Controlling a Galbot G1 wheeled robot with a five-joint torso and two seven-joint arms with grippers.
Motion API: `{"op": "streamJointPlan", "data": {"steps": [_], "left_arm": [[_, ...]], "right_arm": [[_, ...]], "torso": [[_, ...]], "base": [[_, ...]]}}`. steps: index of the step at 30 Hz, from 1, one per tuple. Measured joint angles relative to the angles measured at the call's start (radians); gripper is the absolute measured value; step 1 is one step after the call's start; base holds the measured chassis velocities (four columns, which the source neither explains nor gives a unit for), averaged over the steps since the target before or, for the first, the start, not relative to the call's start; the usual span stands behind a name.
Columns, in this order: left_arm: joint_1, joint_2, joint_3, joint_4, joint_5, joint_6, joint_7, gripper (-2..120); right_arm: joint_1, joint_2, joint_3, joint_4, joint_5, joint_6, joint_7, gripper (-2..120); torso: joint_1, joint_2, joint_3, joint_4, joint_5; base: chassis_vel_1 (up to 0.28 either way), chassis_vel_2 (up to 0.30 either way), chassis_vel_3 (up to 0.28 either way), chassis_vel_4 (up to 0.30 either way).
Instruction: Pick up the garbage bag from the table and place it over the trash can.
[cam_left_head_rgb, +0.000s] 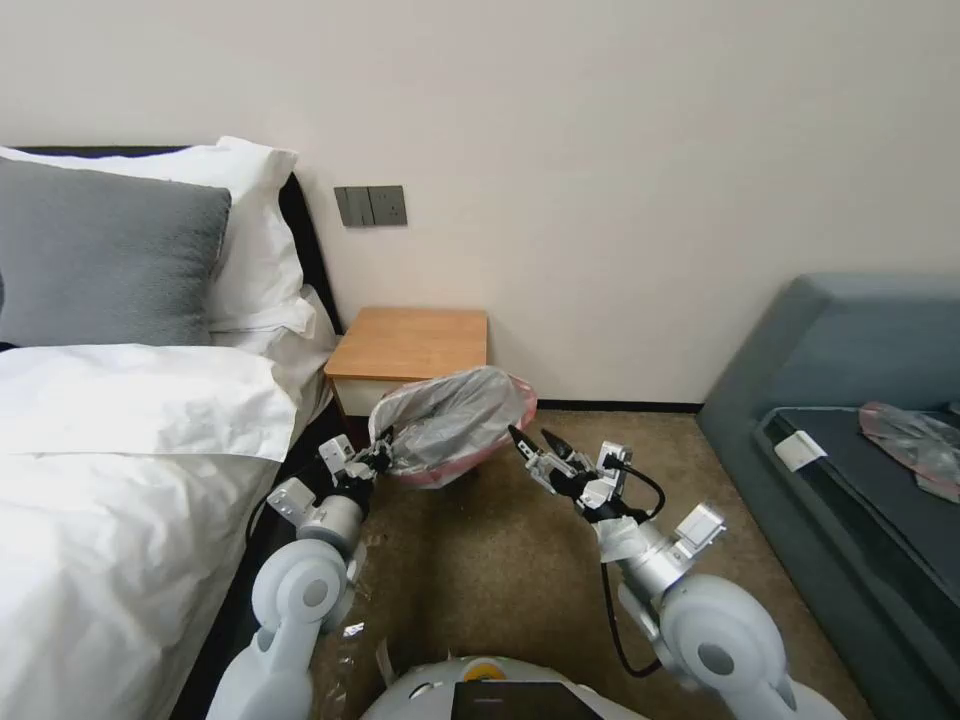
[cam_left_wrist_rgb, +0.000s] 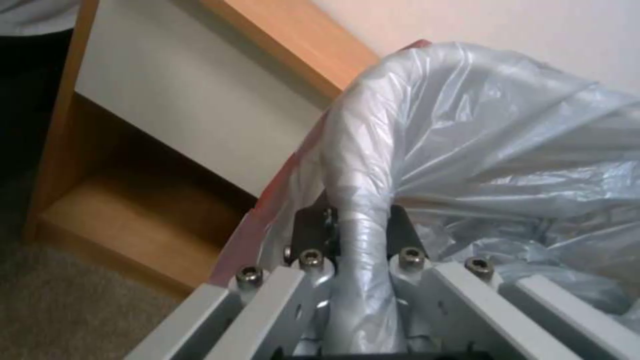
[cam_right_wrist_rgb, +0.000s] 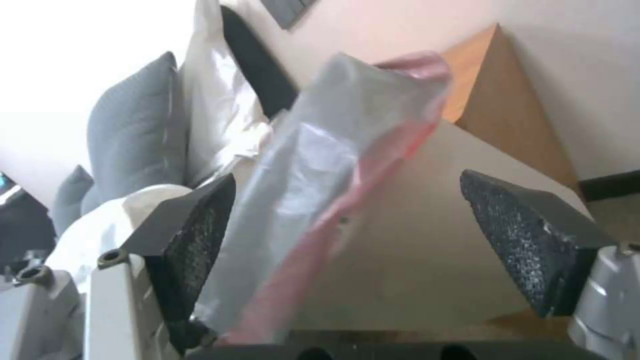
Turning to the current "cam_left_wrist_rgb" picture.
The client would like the wooden shelf unit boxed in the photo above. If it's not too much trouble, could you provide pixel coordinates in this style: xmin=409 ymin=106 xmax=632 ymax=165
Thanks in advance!
xmin=22 ymin=0 xmax=381 ymax=297

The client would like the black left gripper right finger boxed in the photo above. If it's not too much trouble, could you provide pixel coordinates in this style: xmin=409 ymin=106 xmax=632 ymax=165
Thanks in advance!
xmin=384 ymin=204 xmax=640 ymax=360

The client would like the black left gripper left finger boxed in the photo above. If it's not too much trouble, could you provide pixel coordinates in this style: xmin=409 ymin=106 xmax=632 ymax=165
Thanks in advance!
xmin=126 ymin=205 xmax=346 ymax=360

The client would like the person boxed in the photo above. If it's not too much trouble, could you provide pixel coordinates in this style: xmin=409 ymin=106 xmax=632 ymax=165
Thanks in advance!
xmin=0 ymin=0 xmax=81 ymax=38

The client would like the red trash can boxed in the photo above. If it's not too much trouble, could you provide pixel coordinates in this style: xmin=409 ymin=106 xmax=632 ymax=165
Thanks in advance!
xmin=209 ymin=38 xmax=432 ymax=288

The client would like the translucent white garbage bag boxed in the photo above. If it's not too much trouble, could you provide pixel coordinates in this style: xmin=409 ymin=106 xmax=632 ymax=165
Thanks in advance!
xmin=259 ymin=41 xmax=640 ymax=360

